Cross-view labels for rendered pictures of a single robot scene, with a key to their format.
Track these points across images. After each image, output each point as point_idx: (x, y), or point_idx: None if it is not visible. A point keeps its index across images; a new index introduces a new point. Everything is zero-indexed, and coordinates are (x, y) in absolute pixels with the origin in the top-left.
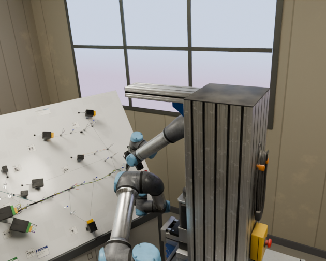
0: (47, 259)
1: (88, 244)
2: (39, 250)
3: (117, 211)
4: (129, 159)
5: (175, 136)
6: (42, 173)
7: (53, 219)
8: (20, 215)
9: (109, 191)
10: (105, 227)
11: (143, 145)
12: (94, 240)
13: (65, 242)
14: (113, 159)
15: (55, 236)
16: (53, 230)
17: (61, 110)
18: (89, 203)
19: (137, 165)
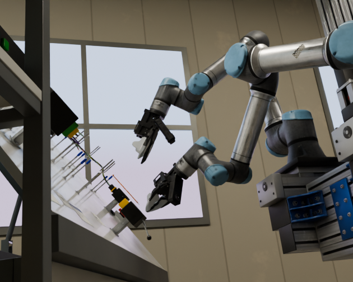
0: (96, 233)
1: (131, 255)
2: (74, 207)
3: (288, 43)
4: (199, 76)
5: (263, 40)
6: (2, 108)
7: (60, 180)
8: (7, 130)
9: (101, 206)
10: (131, 247)
11: (213, 62)
12: (135, 255)
13: (101, 227)
14: (76, 174)
15: (80, 206)
16: (70, 194)
17: None
18: (89, 200)
19: (171, 132)
